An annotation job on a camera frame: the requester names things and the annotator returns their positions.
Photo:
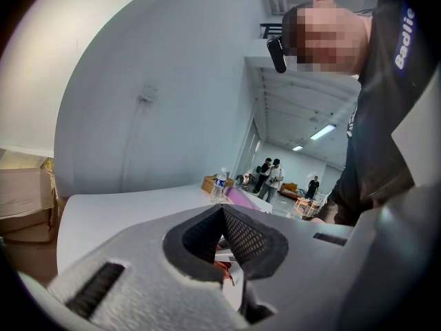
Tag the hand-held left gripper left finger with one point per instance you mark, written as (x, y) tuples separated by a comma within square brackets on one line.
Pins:
[(144, 271)]

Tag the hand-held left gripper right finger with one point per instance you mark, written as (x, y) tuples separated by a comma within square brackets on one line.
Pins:
[(310, 264)]

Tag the orange cloth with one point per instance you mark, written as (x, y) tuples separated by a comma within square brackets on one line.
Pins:
[(231, 293)]

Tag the person's right forearm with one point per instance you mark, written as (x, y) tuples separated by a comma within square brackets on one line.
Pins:
[(313, 220)]

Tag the purple cloth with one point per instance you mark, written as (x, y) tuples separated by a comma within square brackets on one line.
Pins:
[(243, 198)]

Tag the small round side table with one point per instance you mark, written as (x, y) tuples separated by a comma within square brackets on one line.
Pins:
[(306, 205)]

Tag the orange sofa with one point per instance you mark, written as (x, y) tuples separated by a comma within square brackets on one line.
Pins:
[(289, 190)]

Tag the wicker basket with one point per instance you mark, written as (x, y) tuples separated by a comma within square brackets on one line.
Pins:
[(208, 184)]

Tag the clear plastic water bottle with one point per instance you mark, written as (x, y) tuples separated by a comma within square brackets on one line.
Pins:
[(217, 185)]

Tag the long ceiling light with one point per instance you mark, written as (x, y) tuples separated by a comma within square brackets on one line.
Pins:
[(322, 132), (297, 148)]

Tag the brown cardboard box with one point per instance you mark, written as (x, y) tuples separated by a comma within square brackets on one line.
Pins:
[(24, 198)]

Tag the person's black shirt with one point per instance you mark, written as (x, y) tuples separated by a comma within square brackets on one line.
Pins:
[(379, 133)]

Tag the person's head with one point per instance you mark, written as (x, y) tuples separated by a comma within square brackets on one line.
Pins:
[(334, 36)]

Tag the black balcony railing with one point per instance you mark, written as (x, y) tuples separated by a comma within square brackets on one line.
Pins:
[(272, 29)]

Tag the white wall switch box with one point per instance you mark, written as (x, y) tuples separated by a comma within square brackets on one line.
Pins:
[(148, 93)]

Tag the black head-worn camera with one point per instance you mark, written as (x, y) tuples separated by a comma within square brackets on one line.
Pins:
[(277, 55)]

